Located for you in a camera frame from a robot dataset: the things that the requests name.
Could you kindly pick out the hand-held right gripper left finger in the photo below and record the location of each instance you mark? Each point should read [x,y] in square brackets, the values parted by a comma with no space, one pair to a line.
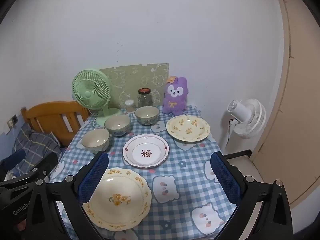
[93,177]

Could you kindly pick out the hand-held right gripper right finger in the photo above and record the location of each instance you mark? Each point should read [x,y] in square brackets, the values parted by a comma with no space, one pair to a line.
[225,180]

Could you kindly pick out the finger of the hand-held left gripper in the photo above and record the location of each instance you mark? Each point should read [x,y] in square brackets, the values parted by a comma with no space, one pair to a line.
[42,166]
[12,158]

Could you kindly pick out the green floral ceramic bowl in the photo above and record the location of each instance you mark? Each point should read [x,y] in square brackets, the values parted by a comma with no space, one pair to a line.
[95,138]
[147,113]
[117,123]

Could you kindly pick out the white plate with red rim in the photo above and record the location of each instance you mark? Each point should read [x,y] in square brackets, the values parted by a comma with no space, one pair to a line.
[146,152]

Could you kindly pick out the yellow floral plate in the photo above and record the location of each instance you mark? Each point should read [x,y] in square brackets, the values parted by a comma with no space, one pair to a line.
[187,130]

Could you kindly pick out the grey plaid pillow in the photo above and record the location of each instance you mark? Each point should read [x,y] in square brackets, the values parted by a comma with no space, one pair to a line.
[37,142]

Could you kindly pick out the blue checkered tablecloth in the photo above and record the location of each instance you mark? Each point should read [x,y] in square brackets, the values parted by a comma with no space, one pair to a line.
[190,175]

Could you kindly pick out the wooden bed headboard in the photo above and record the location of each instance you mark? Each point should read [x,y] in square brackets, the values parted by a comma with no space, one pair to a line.
[50,112]

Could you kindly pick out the white standing fan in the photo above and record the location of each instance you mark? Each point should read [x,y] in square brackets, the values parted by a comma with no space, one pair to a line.
[250,120]

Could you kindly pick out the cotton swab container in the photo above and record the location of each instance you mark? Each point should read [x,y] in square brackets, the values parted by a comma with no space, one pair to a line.
[129,106]

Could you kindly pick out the green desk fan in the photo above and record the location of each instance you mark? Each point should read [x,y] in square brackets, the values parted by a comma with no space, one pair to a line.
[87,95]

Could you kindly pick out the purple plush toy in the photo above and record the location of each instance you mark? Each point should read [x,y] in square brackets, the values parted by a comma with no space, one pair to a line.
[175,105]

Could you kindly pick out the glass jar with dark lid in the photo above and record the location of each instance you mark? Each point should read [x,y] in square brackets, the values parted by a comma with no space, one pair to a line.
[145,101]

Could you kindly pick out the beige door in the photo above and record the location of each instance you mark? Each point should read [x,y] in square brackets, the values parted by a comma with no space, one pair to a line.
[300,105]

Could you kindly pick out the green patterned board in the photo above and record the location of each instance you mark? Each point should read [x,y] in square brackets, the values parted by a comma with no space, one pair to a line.
[130,77]

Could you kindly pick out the wall socket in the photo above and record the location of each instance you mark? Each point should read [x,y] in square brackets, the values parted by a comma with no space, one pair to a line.
[14,120]

